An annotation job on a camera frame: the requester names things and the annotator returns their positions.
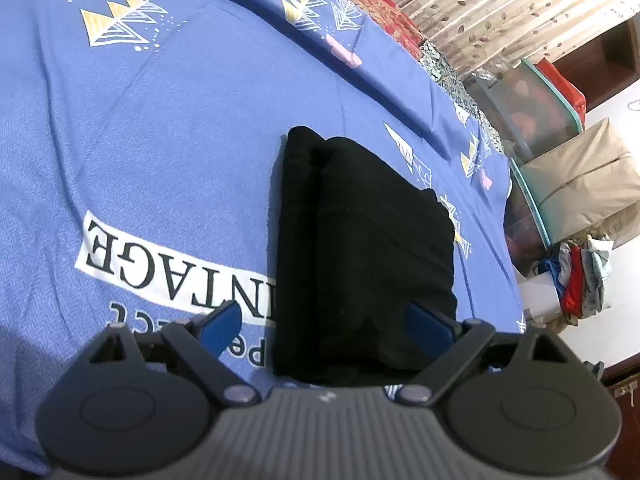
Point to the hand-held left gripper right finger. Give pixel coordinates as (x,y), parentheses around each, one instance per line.
(427,327)

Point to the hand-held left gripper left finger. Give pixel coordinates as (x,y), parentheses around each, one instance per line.
(222,327)

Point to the black pants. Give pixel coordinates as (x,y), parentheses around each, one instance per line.
(360,240)

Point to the pile of colourful clothes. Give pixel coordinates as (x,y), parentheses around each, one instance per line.
(580,275)

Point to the blue printed bedsheet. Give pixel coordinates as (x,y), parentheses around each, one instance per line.
(150,135)

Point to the clear storage box teal lid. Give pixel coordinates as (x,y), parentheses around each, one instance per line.
(525,105)

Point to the red bag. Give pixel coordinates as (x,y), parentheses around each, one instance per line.
(562,82)

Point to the red patterned quilt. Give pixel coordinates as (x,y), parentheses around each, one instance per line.
(400,22)

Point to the dark wooden cabinet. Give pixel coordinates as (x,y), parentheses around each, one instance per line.
(605,60)

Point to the beige leaf-print curtain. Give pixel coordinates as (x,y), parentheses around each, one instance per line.
(475,10)

